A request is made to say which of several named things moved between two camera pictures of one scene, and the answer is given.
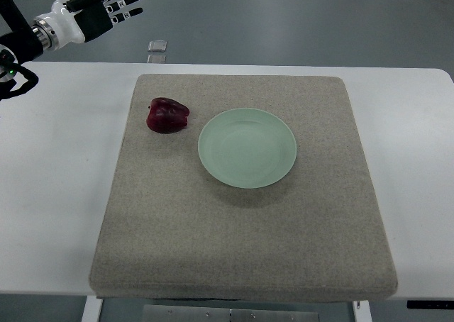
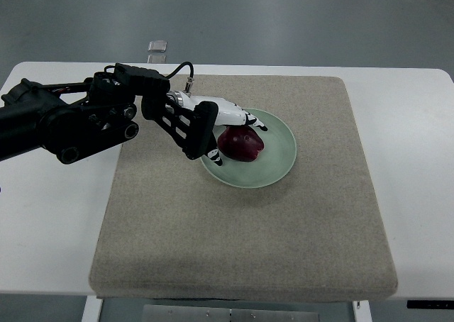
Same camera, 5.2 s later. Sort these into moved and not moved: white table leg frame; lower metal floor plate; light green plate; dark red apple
Moved: dark red apple
Not moved: light green plate; lower metal floor plate; white table leg frame
